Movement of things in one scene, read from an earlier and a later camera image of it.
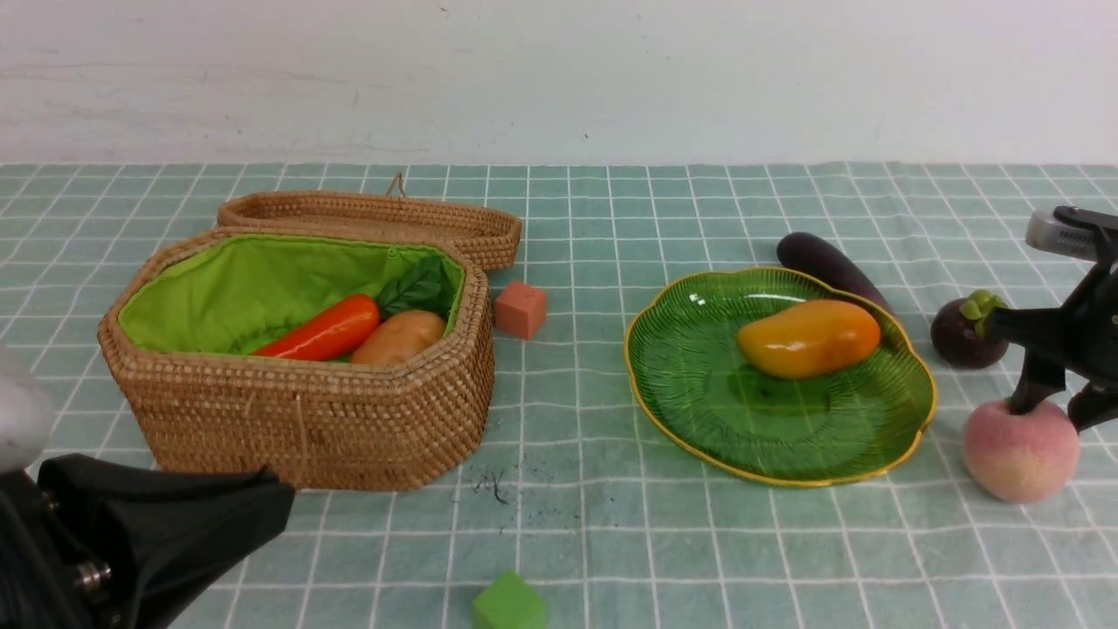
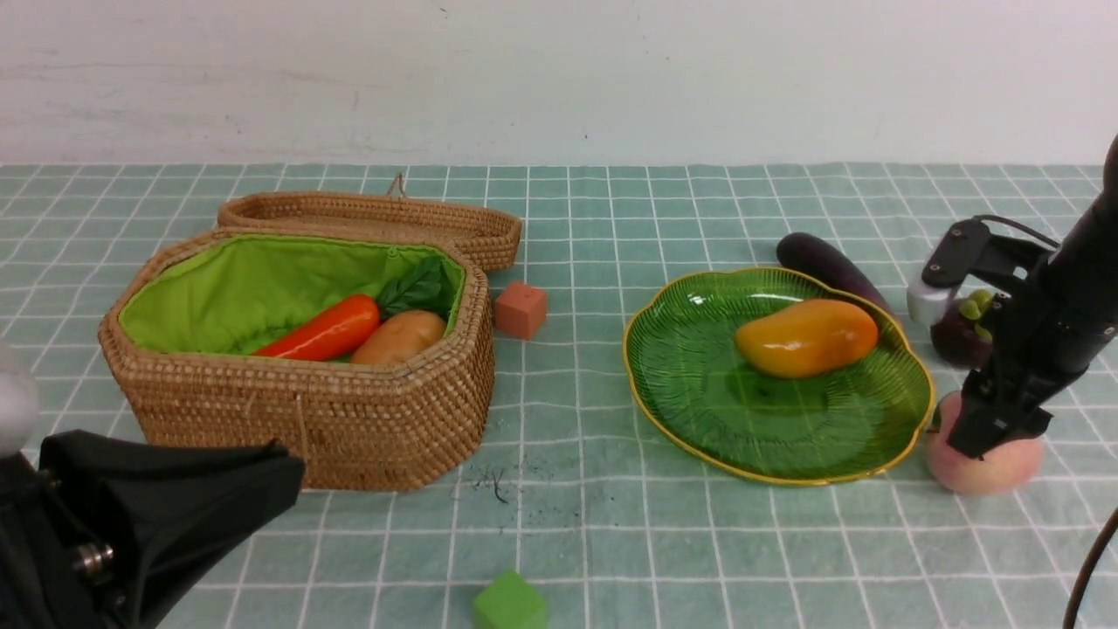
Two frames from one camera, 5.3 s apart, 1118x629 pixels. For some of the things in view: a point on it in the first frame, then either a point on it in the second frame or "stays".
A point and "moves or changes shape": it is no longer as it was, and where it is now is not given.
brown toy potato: [399, 336] stays
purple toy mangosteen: [958, 331] stays
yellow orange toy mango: [819, 338] stays
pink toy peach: [1020, 459] moves or changes shape
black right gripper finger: [1041, 377] → [989, 413]
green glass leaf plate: [833, 423] stays
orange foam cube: [521, 309] stays
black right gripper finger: [1093, 405] → [1016, 414]
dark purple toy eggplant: [815, 258] stays
